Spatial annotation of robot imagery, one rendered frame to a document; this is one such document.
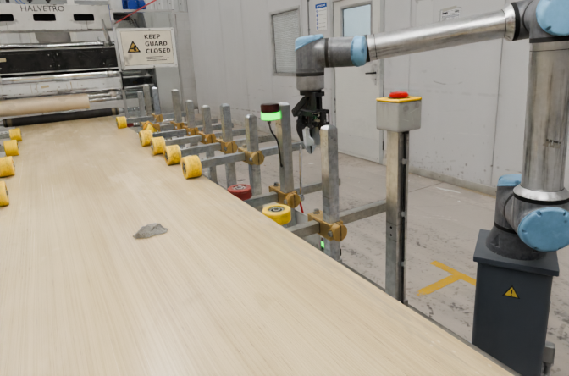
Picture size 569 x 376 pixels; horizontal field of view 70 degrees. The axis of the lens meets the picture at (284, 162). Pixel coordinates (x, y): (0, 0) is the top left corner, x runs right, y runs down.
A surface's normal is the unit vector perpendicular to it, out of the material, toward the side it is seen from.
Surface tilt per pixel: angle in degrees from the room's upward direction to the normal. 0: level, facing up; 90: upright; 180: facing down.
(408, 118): 90
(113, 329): 0
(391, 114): 90
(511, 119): 90
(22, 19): 90
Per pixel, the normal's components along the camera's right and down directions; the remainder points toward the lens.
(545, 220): -0.20, 0.34
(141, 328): -0.05, -0.97
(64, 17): 0.50, 0.19
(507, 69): -0.86, 0.18
